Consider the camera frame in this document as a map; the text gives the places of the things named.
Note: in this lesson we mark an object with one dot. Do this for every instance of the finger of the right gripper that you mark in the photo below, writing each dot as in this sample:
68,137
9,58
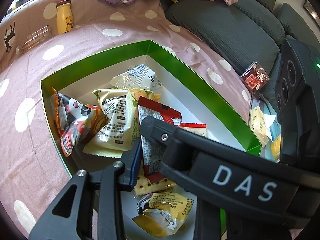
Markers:
239,182

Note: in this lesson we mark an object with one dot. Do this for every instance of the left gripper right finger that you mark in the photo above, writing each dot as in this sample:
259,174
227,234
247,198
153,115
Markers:
207,222

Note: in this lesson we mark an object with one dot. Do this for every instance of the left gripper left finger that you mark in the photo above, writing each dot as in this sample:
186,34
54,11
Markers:
70,214

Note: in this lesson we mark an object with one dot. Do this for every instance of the red snack packet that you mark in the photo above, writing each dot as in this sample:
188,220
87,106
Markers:
157,122

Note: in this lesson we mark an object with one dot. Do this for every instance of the yellow brown wrapper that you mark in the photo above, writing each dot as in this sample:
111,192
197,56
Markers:
173,203

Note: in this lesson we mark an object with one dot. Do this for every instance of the pale green snack bag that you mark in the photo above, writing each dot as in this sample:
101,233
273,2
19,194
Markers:
122,127

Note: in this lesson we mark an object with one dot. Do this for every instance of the orange snack bag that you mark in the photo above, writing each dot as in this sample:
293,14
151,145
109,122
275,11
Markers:
75,120

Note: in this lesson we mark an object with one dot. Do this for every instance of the white red-edged snack packet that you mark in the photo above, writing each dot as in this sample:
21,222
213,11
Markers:
199,129

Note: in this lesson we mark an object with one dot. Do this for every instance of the silver white snack bag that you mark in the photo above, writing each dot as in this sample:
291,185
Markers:
138,77

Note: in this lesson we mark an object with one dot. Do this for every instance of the cracker pack green label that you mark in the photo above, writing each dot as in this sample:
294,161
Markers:
145,186

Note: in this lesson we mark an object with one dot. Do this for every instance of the orange-yellow bread packet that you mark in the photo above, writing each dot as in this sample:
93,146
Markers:
159,224

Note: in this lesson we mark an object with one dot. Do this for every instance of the small red candy packet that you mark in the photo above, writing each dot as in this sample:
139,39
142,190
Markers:
254,77

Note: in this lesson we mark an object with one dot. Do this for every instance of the papers beside sofa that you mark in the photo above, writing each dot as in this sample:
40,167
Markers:
264,124

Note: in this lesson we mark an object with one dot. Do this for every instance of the dark grey sofa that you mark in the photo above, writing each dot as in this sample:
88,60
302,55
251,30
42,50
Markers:
247,31

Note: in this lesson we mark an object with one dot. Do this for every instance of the green white cardboard box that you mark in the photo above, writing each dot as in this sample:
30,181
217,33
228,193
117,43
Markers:
182,89

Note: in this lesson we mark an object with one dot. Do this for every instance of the clear plastic bottle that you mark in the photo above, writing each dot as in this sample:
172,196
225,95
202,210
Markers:
35,39

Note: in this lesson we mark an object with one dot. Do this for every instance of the yellow bear bottle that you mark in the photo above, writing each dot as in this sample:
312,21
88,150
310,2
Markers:
64,17

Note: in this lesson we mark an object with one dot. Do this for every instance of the brown polka dot bolster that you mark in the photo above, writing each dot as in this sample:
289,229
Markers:
36,14

